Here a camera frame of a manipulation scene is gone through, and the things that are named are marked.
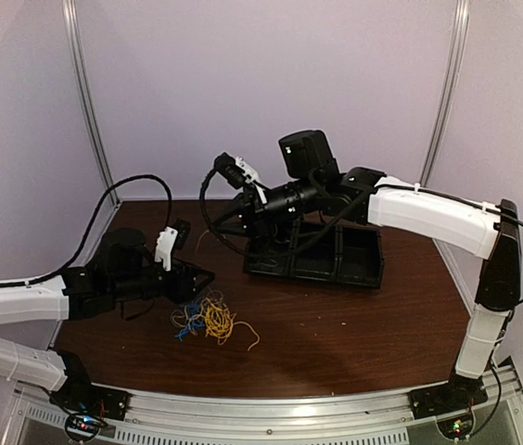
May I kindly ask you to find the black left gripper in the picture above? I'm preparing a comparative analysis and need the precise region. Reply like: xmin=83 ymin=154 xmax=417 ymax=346
xmin=110 ymin=256 xmax=214 ymax=304

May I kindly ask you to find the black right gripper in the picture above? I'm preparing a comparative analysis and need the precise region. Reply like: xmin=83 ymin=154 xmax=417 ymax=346
xmin=208 ymin=174 xmax=320 ymax=245

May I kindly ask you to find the blue cable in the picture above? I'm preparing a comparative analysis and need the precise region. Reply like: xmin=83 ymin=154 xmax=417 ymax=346
xmin=172 ymin=289 xmax=225 ymax=342

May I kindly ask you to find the yellow cable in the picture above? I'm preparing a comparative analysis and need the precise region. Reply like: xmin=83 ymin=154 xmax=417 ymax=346
xmin=171 ymin=231 xmax=261 ymax=352

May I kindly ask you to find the grey cable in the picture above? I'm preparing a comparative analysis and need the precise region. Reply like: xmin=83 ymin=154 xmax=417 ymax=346
xmin=251 ymin=249 xmax=286 ymax=274

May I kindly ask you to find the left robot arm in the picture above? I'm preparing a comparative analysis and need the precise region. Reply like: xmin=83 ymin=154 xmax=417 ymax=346
xmin=0 ymin=220 xmax=215 ymax=412

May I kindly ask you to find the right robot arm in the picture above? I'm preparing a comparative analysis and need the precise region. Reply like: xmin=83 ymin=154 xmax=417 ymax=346
xmin=214 ymin=130 xmax=523 ymax=410

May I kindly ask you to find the black three-compartment bin tray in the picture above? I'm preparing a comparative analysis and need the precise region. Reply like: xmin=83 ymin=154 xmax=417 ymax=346
xmin=243 ymin=221 xmax=385 ymax=289

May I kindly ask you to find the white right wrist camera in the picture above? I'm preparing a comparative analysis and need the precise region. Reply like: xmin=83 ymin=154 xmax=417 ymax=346
xmin=213 ymin=153 xmax=267 ymax=204

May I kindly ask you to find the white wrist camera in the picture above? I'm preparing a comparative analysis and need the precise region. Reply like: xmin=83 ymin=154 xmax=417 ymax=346
xmin=213 ymin=153 xmax=267 ymax=204
xmin=154 ymin=219 xmax=191 ymax=272

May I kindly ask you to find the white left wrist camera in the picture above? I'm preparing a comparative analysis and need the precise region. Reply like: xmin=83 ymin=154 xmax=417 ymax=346
xmin=154 ymin=219 xmax=191 ymax=272

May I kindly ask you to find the aluminium front rail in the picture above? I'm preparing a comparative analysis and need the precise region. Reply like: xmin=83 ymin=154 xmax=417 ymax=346
xmin=0 ymin=364 xmax=523 ymax=444

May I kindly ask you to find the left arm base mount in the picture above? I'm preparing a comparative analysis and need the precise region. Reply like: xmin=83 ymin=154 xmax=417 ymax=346
xmin=50 ymin=379 xmax=130 ymax=421

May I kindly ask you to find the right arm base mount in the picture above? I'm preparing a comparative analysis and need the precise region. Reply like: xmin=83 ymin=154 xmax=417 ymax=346
xmin=408 ymin=375 xmax=488 ymax=419

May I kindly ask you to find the aluminium frame post left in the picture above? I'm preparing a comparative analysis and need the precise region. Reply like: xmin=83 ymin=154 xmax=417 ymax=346
xmin=61 ymin=0 xmax=114 ymax=188

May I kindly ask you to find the aluminium frame post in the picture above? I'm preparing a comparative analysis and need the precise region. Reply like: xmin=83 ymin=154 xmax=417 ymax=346
xmin=61 ymin=0 xmax=114 ymax=188
xmin=419 ymin=0 xmax=470 ymax=185

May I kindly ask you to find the aluminium frame post right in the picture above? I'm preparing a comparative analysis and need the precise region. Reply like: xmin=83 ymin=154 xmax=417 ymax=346
xmin=419 ymin=0 xmax=470 ymax=185

